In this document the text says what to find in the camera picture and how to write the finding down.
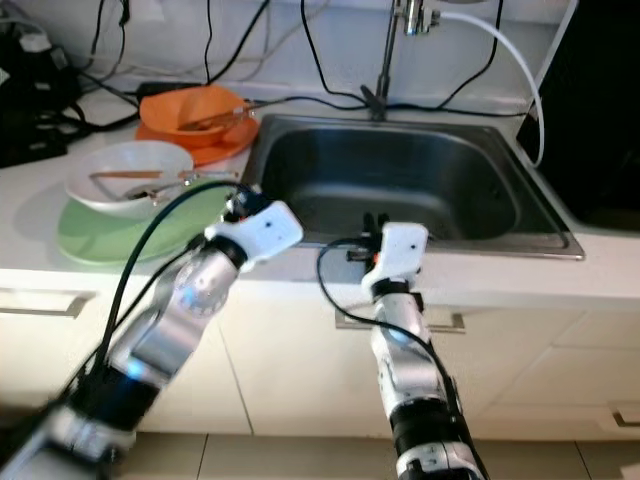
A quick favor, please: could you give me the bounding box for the metal fork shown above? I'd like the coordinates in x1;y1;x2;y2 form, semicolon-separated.
125;172;241;206

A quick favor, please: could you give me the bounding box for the brown wooden chopstick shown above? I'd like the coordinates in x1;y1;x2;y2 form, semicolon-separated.
88;170;161;181
182;108;256;134
178;97;291;131

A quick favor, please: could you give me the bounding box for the steel kitchen sink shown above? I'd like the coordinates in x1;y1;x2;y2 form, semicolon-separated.
240;113;586;261

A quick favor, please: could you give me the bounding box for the orange plate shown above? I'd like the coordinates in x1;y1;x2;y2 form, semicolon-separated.
135;118;258;168

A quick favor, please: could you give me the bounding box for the small black power strip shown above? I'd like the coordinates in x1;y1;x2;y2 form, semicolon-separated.
135;82;191;101

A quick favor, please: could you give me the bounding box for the white cabinet door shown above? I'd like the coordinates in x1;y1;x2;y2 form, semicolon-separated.
0;265;256;441
230;270;576;441

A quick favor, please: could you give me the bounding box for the green plate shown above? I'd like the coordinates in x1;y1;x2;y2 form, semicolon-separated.
57;178;241;266

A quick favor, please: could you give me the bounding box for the long black power strip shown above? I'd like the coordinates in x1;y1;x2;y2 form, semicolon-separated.
0;115;96;169

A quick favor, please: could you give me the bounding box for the black water dispenser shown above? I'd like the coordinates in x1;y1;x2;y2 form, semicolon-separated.
517;0;640;229

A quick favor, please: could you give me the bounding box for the black charger box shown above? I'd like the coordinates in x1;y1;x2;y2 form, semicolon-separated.
0;30;86;116

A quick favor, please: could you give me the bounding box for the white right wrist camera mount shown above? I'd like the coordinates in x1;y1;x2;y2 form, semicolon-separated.
365;223;429;286

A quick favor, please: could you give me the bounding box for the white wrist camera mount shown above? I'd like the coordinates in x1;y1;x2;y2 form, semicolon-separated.
205;200;304;269
365;223;429;286

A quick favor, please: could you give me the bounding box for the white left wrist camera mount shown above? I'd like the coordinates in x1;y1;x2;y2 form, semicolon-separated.
205;200;304;269

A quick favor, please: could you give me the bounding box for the metal cabinet handle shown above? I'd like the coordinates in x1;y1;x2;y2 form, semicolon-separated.
335;305;468;334
0;288;98;321

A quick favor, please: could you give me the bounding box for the black wall cable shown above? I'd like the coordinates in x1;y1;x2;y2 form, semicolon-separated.
203;0;215;87
210;0;273;87
88;0;133;73
298;0;373;104
433;0;509;111

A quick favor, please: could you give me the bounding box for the white faucet hose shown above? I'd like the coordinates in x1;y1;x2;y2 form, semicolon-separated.
445;10;548;168

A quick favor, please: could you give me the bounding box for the white cable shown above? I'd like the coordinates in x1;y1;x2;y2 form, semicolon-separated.
0;5;53;41

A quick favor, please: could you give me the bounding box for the metal drawer handle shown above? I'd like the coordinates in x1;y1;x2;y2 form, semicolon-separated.
610;408;640;429

